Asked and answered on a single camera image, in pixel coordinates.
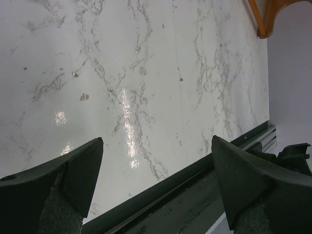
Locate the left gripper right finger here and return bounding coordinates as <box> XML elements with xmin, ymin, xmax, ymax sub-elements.
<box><xmin>212</xmin><ymin>136</ymin><xmax>312</xmax><ymax>234</ymax></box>

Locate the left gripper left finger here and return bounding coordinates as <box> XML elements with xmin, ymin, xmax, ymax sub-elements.
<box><xmin>0</xmin><ymin>137</ymin><xmax>103</xmax><ymax>234</ymax></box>

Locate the orange wooden shelf rack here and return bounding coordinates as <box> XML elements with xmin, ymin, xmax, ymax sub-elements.
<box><xmin>248</xmin><ymin>0</ymin><xmax>312</xmax><ymax>39</ymax></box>

